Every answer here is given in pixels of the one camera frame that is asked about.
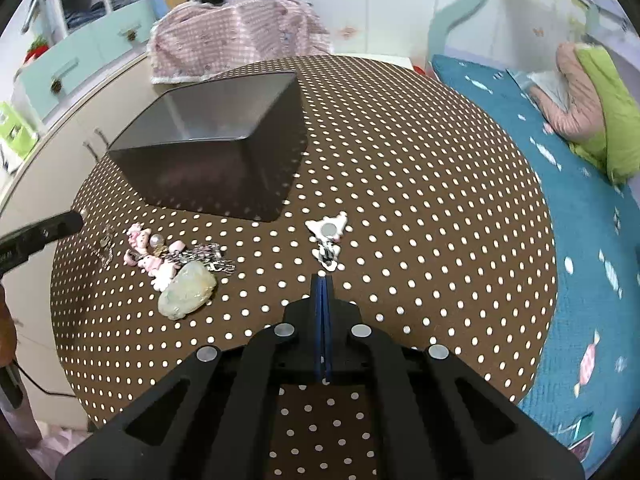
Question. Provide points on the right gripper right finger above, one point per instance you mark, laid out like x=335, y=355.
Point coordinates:
x=432, y=415

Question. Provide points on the small silver patterned charm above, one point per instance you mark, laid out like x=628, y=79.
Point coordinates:
x=327, y=255

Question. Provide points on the pink checkered cloth cover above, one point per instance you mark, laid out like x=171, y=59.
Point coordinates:
x=198, y=41

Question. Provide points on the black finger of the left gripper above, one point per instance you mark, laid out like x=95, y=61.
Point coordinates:
x=18, y=246

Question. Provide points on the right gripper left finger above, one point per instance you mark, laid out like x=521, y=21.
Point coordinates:
x=206, y=419

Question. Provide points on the pale jade pendant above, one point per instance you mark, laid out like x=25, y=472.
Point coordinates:
x=188, y=291

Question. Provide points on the person left hand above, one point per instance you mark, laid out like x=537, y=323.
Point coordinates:
x=8, y=334

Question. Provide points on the teal drawer unit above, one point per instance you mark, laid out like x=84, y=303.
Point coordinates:
x=52, y=79

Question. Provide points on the teal bed mattress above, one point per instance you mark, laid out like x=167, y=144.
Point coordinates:
x=586, y=392

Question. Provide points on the green and pink quilt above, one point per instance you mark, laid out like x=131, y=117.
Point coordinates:
x=593, y=111

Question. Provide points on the grey metal tin box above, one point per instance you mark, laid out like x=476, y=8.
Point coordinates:
x=229, y=147

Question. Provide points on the brown polka dot tablecloth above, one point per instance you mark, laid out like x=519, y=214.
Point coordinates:
x=448, y=241

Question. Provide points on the pink charm trinket cluster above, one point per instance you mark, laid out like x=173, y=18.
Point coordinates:
x=149, y=253

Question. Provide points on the teal bunk bed frame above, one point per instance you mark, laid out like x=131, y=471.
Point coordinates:
x=524, y=34

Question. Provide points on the white triangular charm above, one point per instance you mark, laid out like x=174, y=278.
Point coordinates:
x=328, y=230

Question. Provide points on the green paper bag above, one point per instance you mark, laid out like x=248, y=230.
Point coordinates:
x=19, y=136

